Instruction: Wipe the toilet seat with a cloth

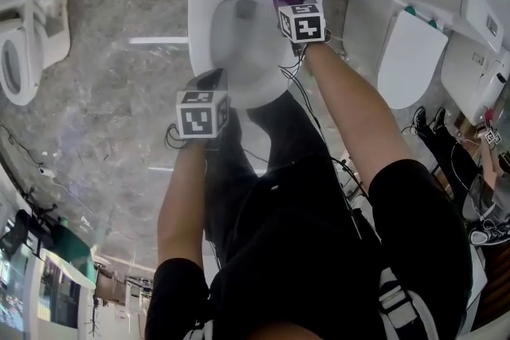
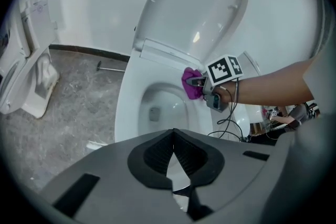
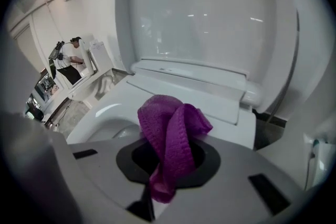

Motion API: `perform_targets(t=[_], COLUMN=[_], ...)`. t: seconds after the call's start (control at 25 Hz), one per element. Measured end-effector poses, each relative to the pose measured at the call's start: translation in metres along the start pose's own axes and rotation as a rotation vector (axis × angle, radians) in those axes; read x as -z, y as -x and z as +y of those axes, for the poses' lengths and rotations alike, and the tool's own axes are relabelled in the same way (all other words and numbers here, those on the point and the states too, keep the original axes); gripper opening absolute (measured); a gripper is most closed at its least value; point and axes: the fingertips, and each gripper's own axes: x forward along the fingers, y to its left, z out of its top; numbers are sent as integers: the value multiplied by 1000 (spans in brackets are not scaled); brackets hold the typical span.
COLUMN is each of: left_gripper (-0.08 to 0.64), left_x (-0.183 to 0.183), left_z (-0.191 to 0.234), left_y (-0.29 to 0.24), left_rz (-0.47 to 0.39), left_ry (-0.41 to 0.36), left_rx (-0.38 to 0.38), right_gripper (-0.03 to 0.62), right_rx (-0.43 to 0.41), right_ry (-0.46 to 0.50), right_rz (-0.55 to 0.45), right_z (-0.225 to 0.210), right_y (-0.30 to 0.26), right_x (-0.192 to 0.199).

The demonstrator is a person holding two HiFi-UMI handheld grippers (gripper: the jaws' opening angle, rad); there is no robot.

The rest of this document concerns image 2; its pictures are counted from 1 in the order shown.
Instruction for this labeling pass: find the white toilet lid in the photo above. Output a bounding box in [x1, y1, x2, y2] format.
[132, 0, 249, 73]

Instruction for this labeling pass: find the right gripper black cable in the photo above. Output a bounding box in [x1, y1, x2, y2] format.
[208, 78, 253, 143]

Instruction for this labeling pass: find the purple cloth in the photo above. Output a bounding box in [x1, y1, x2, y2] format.
[181, 67, 208, 101]

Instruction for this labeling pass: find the short metal rod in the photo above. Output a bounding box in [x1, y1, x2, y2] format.
[96, 60, 129, 73]

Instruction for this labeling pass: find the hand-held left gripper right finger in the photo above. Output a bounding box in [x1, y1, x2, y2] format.
[173, 128, 276, 221]

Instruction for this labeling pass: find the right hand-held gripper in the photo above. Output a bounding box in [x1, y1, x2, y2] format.
[186, 54, 244, 113]

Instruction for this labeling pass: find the person's right forearm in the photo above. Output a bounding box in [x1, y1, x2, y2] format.
[219, 59, 316, 108]

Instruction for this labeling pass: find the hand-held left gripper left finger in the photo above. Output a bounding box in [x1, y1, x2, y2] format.
[39, 128, 190, 224]

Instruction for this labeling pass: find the white toilet with labelled tank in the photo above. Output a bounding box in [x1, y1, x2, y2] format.
[0, 0, 64, 120]

